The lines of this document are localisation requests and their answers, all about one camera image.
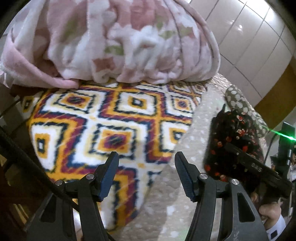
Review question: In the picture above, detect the person's right hand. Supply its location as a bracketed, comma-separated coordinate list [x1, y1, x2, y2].
[250, 192, 285, 232]

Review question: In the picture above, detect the olive polka dot pillow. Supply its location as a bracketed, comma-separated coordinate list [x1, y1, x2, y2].
[225, 85, 268, 138]

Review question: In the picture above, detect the pink white fleece blanket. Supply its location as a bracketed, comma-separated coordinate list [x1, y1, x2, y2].
[1, 1, 220, 89]

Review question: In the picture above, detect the brown wooden door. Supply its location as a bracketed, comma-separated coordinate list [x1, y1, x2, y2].
[255, 64, 295, 129]

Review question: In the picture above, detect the white panelled wardrobe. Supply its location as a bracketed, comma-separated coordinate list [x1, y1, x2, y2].
[189, 0, 295, 106]

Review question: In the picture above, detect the black red floral dress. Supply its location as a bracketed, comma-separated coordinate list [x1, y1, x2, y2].
[203, 105, 264, 182]

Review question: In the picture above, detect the black cable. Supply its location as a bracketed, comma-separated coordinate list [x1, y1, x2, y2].
[0, 127, 79, 212]

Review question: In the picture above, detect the geometric orange patterned rug blanket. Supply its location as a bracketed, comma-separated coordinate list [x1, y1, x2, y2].
[22, 79, 206, 230]

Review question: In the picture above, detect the quilted heart pattern bedspread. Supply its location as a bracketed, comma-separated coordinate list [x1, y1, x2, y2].
[76, 74, 269, 241]

